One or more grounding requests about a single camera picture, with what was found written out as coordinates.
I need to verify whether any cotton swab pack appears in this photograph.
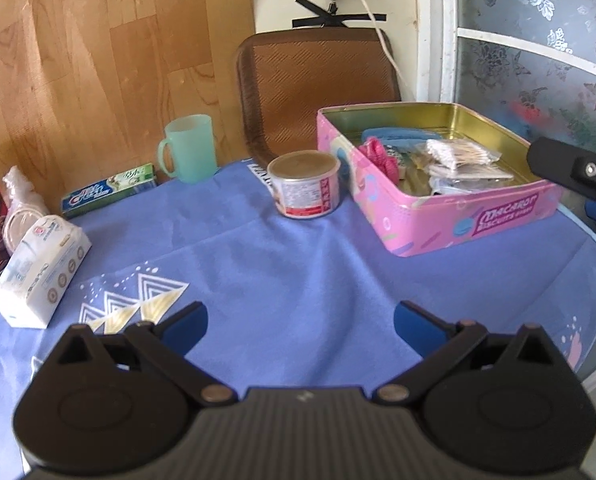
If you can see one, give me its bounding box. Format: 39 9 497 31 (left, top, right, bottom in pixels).
424 138 501 171

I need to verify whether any pink tin box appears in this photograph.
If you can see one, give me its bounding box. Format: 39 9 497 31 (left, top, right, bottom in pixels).
316 102 564 258

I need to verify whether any wood grain board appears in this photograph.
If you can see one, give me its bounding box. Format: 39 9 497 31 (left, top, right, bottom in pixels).
0 0 256 216

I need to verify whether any black tape cross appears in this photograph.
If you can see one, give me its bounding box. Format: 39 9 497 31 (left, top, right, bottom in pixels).
292 0 388 28

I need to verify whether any clear plastic packet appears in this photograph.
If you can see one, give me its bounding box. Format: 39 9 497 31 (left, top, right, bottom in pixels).
428 162 516 184

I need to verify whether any green blue toothpaste box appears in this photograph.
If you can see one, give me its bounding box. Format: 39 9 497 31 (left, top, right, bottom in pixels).
60 162 158 218

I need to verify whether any tin can with red label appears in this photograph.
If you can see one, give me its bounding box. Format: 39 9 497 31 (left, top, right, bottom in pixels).
267 151 342 220

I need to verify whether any clear yellow snack packet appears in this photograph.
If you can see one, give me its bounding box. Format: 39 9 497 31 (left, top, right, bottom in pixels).
400 152 434 193

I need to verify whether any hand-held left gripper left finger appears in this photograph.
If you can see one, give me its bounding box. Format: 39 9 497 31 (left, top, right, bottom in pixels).
55 301 238 407

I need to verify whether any brown chair back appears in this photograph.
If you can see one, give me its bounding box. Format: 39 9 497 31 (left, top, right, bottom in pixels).
235 27 403 161

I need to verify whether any mint green plastic cup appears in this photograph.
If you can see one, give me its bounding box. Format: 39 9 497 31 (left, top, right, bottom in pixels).
157 114 219 184

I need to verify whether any floral frosted glass door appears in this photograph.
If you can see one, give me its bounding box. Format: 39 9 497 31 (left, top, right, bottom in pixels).
418 0 596 161

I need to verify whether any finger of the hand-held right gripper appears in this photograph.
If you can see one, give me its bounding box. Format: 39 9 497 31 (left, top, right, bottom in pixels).
526 136 596 233

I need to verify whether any blue white tissue pack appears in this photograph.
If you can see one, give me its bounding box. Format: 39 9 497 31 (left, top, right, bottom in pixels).
362 127 451 147

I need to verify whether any white cable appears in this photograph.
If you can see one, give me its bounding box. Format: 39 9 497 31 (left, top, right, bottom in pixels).
340 0 419 103

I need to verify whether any pink fabric item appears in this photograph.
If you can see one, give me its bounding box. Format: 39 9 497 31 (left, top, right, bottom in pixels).
359 138 401 181

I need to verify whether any bagged stack of plastic cups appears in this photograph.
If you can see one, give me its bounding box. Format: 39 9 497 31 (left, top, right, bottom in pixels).
0 165 51 256

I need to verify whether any blue tablecloth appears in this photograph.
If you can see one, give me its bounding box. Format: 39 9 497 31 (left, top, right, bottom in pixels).
0 159 596 480

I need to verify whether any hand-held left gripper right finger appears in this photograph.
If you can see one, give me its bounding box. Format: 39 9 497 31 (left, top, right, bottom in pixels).
375 301 574 405

